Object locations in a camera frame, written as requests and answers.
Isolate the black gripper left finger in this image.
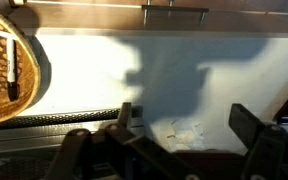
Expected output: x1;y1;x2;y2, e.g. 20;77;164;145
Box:
45;102;198;180

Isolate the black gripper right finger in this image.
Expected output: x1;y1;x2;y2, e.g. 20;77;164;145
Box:
228;103;288;180

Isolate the white pen with black cap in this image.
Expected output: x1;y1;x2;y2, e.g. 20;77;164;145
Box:
5;37;20;103

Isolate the black toaster oven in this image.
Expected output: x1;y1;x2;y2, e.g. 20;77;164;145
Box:
0;107;145;180

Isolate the wooden bowl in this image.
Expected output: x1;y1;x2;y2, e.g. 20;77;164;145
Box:
0;3;42;126

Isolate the long metal drawer handle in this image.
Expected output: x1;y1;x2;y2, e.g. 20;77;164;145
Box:
141;3;210;28

